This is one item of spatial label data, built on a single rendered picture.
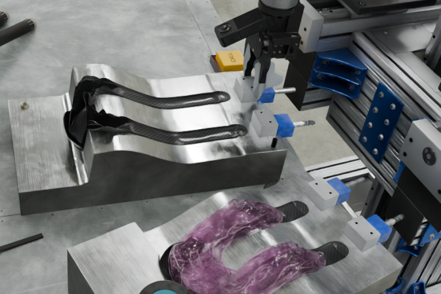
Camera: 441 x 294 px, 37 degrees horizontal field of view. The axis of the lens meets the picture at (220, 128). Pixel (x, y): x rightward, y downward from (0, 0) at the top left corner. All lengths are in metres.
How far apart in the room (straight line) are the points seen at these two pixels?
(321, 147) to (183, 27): 1.14
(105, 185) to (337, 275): 0.43
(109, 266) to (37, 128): 0.40
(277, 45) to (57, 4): 0.72
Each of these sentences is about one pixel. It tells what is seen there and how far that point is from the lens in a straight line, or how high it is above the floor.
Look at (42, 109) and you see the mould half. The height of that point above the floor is 0.86.
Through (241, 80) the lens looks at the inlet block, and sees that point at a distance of 1.38.
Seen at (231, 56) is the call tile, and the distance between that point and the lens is 1.60.
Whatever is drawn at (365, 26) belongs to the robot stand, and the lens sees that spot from 1.61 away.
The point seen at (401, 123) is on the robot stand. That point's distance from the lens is 1.50.
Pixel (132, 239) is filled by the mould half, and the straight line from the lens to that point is 1.05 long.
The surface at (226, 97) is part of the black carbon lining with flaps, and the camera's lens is 1.38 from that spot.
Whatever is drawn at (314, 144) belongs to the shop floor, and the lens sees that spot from 2.72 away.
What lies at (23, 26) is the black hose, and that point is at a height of 0.84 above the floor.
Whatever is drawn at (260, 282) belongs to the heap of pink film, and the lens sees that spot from 1.04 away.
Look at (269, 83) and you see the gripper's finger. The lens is 1.35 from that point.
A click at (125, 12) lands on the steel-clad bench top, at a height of 0.80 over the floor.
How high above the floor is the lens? 1.72
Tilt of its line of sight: 40 degrees down
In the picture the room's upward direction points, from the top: 10 degrees clockwise
